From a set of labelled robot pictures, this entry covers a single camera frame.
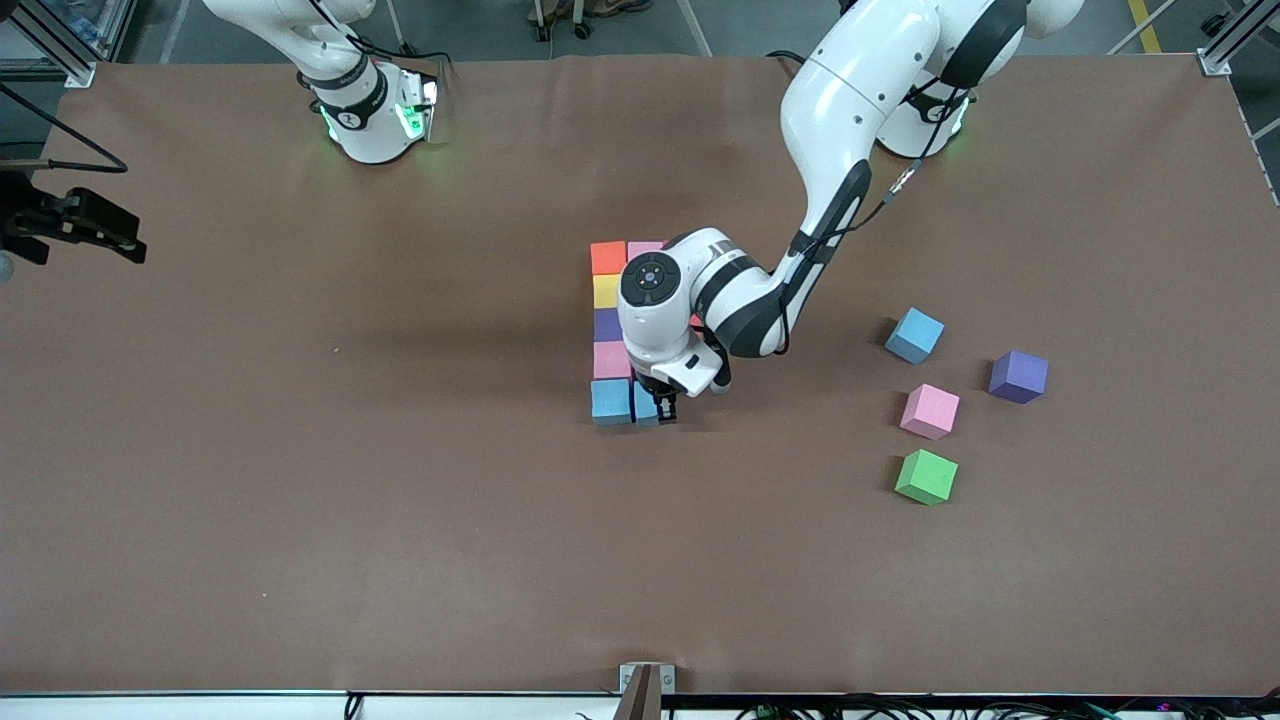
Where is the green foam cube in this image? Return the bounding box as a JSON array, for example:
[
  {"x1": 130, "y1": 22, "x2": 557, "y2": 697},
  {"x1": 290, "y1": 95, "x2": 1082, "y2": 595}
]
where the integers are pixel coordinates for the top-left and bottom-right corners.
[{"x1": 894, "y1": 448, "x2": 960, "y2": 506}]

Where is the brown table cover mat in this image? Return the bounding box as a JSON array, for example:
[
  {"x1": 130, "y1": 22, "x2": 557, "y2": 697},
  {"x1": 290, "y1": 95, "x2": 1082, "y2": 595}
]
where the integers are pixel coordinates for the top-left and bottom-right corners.
[{"x1": 0, "y1": 52, "x2": 1280, "y2": 696}]

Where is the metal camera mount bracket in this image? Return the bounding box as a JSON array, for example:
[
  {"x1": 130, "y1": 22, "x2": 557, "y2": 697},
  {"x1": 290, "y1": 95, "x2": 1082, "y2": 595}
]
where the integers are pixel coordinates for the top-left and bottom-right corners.
[{"x1": 618, "y1": 662, "x2": 677, "y2": 720}]

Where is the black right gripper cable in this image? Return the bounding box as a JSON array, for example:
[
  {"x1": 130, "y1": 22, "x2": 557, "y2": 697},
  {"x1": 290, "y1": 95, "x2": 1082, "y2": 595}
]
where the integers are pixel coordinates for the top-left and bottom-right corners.
[{"x1": 0, "y1": 82, "x2": 129, "y2": 176}]

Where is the aluminium frame post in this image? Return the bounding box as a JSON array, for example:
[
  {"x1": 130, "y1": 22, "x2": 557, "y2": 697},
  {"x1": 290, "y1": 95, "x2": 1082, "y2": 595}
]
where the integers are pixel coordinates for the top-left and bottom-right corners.
[
  {"x1": 1198, "y1": 0, "x2": 1280, "y2": 77},
  {"x1": 0, "y1": 0, "x2": 98, "y2": 89}
]

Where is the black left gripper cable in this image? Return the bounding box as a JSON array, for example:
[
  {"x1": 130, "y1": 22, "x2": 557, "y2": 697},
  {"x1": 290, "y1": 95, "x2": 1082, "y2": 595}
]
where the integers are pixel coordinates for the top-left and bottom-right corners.
[{"x1": 790, "y1": 85, "x2": 976, "y2": 256}]

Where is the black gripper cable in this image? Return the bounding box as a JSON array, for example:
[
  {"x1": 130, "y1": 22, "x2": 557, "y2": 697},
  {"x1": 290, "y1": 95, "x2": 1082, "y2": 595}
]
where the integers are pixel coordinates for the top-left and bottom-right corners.
[
  {"x1": 790, "y1": 85, "x2": 976, "y2": 256},
  {"x1": 0, "y1": 82, "x2": 129, "y2": 176}
]

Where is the black cable bundle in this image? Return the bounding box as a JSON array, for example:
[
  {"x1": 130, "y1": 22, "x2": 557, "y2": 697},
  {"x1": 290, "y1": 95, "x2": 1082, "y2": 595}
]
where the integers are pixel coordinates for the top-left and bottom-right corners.
[{"x1": 735, "y1": 693, "x2": 1280, "y2": 720}]

